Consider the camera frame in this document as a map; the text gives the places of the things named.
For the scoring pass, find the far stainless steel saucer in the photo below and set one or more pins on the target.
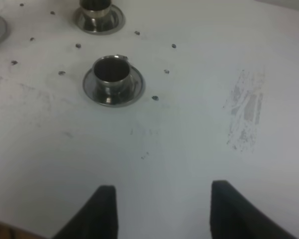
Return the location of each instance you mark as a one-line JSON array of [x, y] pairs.
[[105, 25]]

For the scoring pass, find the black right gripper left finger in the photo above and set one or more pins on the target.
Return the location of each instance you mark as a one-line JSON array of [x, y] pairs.
[[97, 219]]

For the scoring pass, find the far stainless steel teacup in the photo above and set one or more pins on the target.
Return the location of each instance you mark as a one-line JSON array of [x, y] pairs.
[[96, 11]]

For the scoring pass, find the near stainless steel saucer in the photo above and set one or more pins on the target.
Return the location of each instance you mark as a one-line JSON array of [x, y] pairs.
[[126, 97]]

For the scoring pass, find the near stainless steel teacup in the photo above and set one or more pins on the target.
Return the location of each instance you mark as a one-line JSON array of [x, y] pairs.
[[112, 73]]

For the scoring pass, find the stainless steel teacup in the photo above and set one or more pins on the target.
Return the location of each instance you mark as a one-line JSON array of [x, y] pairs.
[[112, 73], [96, 11]]

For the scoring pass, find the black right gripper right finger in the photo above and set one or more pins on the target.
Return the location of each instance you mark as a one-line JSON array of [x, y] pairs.
[[232, 216]]

